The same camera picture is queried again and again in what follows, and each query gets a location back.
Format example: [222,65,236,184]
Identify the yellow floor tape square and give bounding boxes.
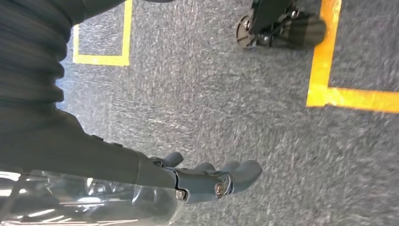
[72,0,134,67]
[306,0,399,114]

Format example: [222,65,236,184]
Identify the black robot lower body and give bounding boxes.
[235,0,327,51]

